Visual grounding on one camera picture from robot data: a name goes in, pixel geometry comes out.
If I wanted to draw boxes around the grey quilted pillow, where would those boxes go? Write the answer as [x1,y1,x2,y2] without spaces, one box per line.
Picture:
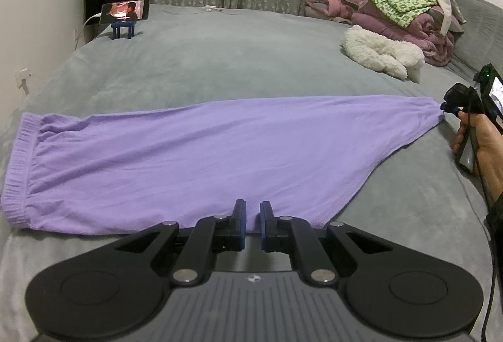
[448,0,503,81]

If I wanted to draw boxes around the grey bed blanket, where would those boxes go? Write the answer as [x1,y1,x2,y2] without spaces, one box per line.
[0,2,503,342]

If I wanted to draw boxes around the white cable with charger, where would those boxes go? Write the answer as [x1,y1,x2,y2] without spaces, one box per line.
[163,4,244,16]

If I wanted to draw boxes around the purple pants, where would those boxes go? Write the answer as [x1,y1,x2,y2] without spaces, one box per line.
[0,95,446,236]

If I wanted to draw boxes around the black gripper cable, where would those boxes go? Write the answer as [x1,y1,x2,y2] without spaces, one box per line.
[473,153,498,342]

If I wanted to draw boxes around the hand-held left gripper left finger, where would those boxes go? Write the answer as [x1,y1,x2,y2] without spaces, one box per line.
[114,199,248,285]

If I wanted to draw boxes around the white plush toy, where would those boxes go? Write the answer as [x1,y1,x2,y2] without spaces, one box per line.
[340,25,425,82]

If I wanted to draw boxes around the smartphone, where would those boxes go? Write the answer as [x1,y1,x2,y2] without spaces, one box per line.
[101,0,151,25]

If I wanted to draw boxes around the person's right hand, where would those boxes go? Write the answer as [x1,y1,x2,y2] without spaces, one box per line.
[452,112,503,185]

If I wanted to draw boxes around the blue phone stand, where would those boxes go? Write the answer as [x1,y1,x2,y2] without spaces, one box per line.
[110,22,137,41]

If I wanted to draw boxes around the pink quilt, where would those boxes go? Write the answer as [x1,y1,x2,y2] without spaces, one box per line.
[306,0,464,67]

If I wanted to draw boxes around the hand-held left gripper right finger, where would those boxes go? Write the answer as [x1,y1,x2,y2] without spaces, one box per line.
[258,201,394,285]

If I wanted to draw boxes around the white phone charging cable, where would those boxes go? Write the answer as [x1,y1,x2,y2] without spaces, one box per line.
[73,13,103,52]

